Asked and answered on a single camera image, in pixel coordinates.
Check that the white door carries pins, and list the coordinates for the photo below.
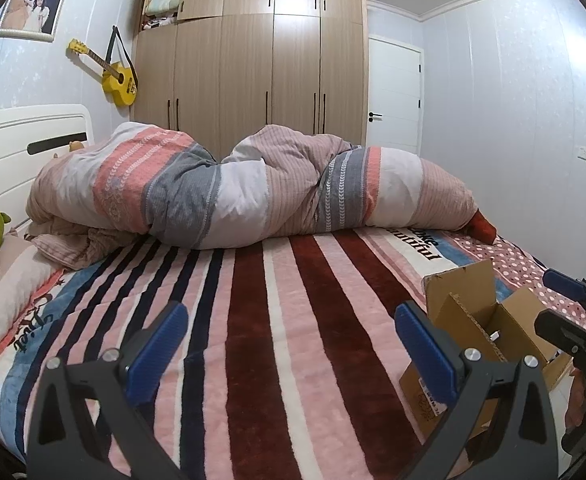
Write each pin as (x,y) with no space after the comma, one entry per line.
(393,95)

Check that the person's right hand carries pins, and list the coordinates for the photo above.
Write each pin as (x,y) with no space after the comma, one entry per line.
(575,395)

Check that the yellow guitar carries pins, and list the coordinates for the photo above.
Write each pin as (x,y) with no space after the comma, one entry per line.
(118,82)

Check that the white wall switch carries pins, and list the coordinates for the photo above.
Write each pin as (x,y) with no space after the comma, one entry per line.
(585,154)

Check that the brown cardboard box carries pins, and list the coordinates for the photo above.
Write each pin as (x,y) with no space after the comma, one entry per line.
(518,320)

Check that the printed bed sheet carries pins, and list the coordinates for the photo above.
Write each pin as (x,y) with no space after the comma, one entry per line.
(518,270)

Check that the folded clothes in wardrobe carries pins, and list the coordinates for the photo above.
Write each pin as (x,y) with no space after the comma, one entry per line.
(163,7)

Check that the rolled striped quilt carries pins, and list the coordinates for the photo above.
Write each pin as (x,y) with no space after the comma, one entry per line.
(253,195)

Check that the brown plush toy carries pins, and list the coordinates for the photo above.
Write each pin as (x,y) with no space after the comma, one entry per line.
(75,147)

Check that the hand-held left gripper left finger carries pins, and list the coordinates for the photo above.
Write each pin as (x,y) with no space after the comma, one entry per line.
(158,345)

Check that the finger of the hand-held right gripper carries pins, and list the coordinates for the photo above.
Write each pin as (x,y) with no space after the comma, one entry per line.
(560,327)
(563,284)

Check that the striped fleece blanket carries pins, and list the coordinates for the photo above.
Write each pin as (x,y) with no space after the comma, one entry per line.
(293,340)

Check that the wooden wardrobe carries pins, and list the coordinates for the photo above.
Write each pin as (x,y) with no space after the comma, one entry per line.
(253,70)

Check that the red cloth item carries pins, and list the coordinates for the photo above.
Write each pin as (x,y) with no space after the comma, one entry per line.
(483,227)

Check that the framed wall photo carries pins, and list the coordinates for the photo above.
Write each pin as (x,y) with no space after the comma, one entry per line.
(30,10)

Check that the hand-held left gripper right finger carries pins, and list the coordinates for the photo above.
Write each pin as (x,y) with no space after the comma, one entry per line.
(423,355)

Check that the white bed headboard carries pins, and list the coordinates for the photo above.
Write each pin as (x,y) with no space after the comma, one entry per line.
(3,160)

